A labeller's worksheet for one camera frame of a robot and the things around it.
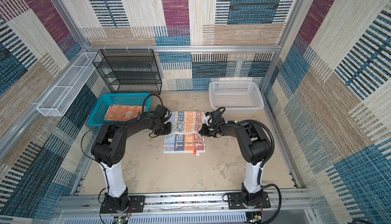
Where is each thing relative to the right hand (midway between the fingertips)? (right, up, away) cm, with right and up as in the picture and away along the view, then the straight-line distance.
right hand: (200, 133), depth 97 cm
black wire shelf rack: (-49, +42, +12) cm, 66 cm away
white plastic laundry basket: (+27, +24, +18) cm, 40 cm away
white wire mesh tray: (-66, +18, -27) cm, 74 cm away
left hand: (-19, +2, 0) cm, 19 cm away
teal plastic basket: (-66, +10, +2) cm, 67 cm away
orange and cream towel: (-53, +13, +8) cm, 55 cm away
